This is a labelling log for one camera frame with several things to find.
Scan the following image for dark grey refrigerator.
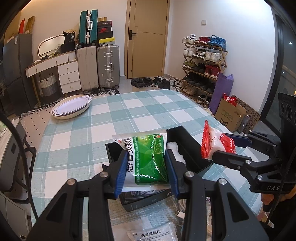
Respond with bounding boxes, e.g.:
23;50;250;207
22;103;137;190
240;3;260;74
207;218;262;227
3;34;37;115

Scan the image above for oval mirror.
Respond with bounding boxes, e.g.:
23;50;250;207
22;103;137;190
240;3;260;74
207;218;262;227
37;34;65;58

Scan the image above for stacked shoe boxes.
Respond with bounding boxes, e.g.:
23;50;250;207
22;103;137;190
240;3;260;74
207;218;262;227
97;17;115;46

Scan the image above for silver suitcase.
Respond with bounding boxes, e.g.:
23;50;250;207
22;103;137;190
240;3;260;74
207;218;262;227
97;45;120;90

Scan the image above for wooden door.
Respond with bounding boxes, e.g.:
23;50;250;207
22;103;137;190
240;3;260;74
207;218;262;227
125;0;170;79

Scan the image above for purple bag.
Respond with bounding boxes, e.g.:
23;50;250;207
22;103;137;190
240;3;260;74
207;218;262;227
209;73;234;115

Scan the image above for woven laundry basket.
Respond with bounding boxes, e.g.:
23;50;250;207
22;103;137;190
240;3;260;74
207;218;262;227
39;73;60;104

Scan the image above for white medicine packet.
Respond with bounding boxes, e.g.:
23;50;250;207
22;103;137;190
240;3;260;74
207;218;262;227
127;222;178;241

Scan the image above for beige suitcase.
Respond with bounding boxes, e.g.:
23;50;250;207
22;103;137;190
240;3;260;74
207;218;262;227
77;46;99;91

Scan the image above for grey side cabinet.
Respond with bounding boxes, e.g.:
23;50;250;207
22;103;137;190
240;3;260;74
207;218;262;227
1;118;37;204

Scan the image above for oval white tray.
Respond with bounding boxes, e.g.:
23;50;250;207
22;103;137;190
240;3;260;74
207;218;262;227
51;94;92;120

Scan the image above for green medicine packet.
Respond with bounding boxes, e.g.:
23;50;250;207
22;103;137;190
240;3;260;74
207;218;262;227
112;130;170;192

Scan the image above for wooden shoe rack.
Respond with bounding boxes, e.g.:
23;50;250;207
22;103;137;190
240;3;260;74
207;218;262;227
181;34;228;108

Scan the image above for white drawer desk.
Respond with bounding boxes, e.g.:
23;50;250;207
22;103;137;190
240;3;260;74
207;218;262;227
25;51;82;94

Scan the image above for teal suitcase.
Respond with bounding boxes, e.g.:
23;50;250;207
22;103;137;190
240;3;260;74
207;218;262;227
79;9;98;46

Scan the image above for black cardboard box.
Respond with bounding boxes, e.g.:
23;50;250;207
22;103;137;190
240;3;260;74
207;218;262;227
105;126;213;212

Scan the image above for person's right hand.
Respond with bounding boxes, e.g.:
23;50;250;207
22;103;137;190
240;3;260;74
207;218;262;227
261;191;296;205

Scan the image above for cardboard box on floor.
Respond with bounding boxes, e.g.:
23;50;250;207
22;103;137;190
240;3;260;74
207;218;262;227
215;94;260;134

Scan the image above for red white balloon packet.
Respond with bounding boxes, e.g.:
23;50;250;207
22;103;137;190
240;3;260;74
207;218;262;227
201;120;236;160

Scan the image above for white charging cable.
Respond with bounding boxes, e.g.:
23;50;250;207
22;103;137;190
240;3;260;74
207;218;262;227
176;199;186;219

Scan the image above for black cable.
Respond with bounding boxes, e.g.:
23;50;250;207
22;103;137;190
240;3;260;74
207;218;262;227
0;113;39;220

